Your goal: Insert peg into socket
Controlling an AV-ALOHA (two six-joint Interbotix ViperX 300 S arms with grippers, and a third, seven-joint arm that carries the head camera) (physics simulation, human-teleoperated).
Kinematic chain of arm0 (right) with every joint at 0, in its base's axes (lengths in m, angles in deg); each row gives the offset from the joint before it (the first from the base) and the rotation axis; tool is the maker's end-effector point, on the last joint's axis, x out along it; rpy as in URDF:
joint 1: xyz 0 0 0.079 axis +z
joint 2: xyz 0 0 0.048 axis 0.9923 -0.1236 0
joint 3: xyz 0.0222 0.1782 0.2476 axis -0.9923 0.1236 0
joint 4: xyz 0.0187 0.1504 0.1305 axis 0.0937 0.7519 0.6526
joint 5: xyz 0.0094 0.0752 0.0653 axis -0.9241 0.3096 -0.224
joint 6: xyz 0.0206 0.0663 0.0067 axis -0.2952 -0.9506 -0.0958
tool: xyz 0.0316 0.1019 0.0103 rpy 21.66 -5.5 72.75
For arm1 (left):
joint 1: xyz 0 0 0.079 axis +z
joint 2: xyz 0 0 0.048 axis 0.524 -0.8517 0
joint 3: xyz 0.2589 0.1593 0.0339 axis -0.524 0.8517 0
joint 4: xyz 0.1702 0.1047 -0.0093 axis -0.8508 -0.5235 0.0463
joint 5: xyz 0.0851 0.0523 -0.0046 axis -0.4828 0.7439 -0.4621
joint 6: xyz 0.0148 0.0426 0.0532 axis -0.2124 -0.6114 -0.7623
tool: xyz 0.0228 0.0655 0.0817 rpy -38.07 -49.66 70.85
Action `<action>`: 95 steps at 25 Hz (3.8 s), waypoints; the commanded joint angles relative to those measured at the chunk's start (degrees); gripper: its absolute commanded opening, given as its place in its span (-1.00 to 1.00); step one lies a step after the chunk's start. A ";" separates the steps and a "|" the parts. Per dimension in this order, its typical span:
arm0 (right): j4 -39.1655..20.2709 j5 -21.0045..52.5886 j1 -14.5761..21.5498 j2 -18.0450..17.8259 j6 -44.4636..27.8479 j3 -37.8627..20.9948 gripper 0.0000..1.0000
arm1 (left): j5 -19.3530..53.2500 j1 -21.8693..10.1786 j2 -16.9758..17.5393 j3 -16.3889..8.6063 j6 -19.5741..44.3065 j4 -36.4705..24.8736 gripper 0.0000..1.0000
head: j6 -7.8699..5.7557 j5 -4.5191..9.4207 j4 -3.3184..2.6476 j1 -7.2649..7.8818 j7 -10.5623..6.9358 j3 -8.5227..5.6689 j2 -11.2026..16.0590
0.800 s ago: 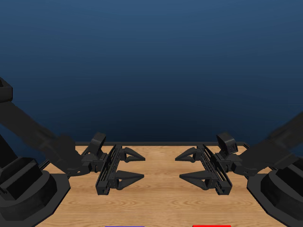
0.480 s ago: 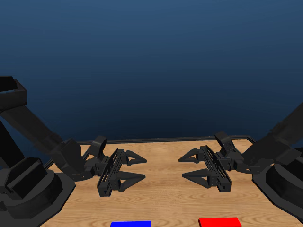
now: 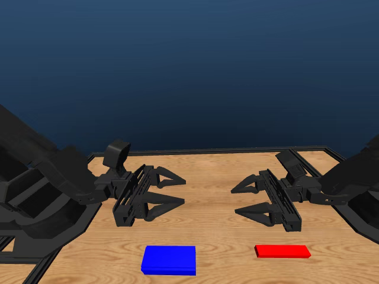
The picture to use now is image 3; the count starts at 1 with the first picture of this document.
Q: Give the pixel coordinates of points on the thin red peg bar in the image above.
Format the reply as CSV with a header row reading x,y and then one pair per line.
x,y
282,251

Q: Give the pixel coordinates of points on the blue hollow socket block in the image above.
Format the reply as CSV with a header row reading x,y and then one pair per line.
x,y
168,258

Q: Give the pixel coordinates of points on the black table frame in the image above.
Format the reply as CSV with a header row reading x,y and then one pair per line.
x,y
207,151

